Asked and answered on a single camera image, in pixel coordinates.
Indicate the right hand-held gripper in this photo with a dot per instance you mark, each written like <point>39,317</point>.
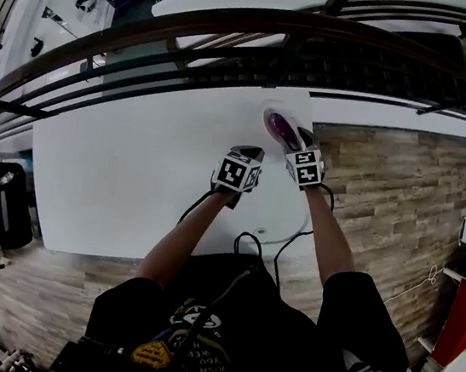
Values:
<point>307,170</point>

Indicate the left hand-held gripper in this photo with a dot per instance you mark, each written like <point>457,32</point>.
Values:
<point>235,172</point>

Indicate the white plate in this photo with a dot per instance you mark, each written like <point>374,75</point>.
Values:
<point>292,118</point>

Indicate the purple eggplant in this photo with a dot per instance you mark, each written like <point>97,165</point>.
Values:
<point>277,123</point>

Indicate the person's right forearm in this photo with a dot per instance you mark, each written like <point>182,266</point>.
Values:
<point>327,237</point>

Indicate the person's left forearm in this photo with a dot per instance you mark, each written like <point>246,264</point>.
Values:
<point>185,234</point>

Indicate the white table grommet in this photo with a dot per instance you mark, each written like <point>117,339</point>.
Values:
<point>260,230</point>

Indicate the person's black printed t-shirt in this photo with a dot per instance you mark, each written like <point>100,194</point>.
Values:
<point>263,335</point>

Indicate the yellow tag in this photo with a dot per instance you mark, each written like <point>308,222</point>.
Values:
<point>151,354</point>

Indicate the black office chair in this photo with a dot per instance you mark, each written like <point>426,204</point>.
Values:
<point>12,210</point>

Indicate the black box device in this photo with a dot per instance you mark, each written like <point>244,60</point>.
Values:
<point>79,363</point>

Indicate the red and white cabinet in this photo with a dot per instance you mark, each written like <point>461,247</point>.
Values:
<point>465,325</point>

